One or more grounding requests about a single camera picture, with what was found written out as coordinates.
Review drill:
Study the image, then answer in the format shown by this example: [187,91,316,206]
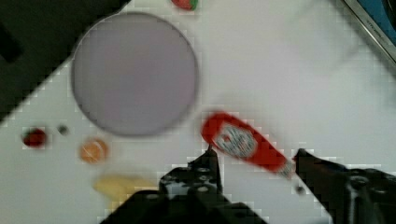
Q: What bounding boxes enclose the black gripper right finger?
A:
[293,148,396,224]

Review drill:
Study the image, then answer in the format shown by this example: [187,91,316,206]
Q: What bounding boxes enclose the yellow banana toy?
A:
[92,175,158,211]

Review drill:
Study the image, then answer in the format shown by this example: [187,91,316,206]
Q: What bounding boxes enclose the small red apple toy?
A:
[22,128,47,148]

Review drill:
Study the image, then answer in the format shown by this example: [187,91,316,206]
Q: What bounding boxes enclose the red plush ketchup bottle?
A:
[201,112,295,179]

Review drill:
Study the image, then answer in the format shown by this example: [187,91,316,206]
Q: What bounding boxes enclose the orange slice toy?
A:
[79,138,108,164]

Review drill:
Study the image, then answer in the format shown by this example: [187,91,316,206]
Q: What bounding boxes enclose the grey round plate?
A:
[71,12,199,136]

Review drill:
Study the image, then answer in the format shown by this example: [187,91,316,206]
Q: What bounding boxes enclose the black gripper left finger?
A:
[100,148,268,224]

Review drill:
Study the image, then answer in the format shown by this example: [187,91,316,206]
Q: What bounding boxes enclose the red strawberry toy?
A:
[171,0,198,11]

